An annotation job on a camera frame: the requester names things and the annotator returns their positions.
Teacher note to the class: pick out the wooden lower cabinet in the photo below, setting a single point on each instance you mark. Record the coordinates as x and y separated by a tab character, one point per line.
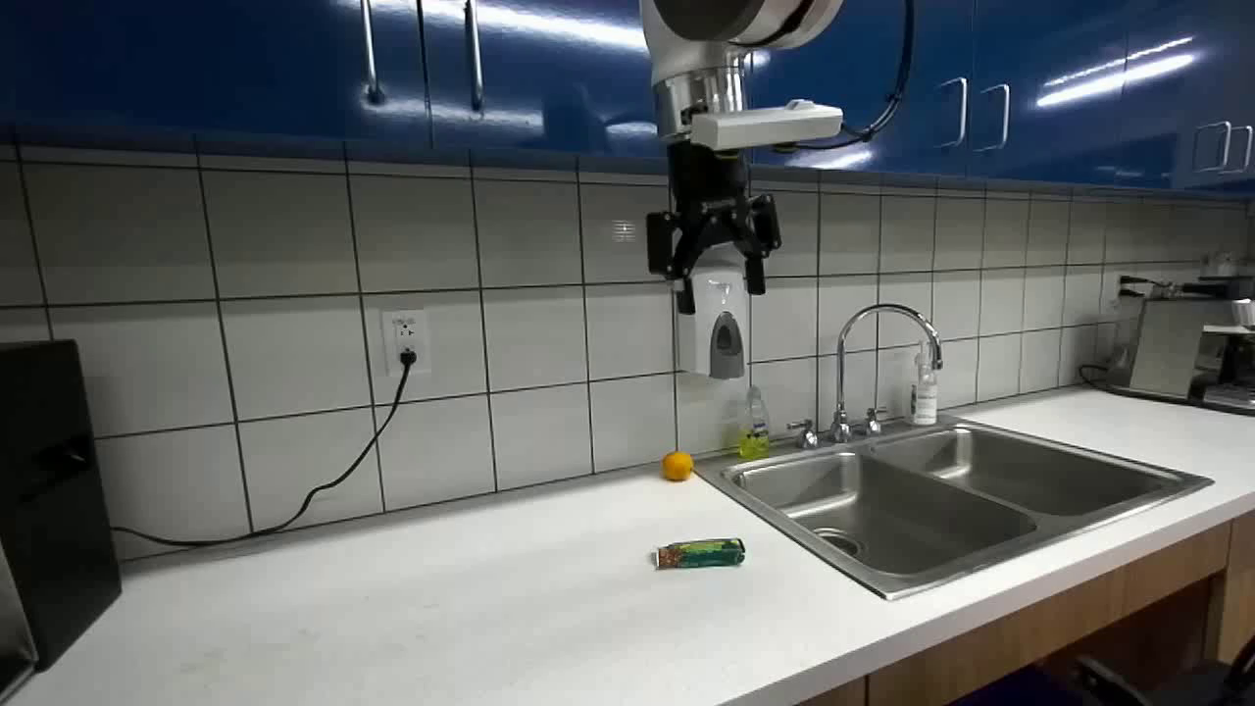
1045	629

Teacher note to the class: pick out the green candy bar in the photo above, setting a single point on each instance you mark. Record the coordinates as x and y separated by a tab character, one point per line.
701	553

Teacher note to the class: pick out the black countertop appliance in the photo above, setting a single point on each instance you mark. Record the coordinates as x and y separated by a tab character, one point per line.
54	494

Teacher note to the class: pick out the black chair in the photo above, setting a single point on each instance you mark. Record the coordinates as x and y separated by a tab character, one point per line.
1112	683

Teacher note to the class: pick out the blue upper cabinet door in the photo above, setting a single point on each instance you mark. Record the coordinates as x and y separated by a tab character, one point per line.
943	52
561	81
1084	131
197	65
1201	81

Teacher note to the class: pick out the stainless steel double sink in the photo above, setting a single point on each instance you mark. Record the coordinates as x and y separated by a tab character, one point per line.
914	522

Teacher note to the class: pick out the chrome faucet knob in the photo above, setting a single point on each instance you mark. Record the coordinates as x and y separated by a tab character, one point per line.
807	434
872	420

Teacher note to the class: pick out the chrome gooseneck faucet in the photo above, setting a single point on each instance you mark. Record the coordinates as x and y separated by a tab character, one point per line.
842	379

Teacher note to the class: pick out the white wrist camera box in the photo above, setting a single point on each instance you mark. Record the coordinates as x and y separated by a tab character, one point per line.
768	124

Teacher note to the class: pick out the white wall soap dispenser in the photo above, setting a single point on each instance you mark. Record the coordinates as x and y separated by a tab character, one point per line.
712	347

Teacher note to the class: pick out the stainless steel countertop appliance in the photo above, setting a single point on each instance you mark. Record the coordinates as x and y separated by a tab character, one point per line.
1169	347

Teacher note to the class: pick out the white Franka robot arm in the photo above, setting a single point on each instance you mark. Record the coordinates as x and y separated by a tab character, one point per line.
693	52

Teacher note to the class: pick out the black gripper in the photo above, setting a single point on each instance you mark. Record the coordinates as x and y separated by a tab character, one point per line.
712	198

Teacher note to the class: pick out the white wall power outlet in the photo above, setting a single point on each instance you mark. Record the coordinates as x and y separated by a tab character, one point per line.
399	326

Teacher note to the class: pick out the white pump soap bottle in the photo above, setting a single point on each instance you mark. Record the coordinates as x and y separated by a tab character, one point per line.
929	403

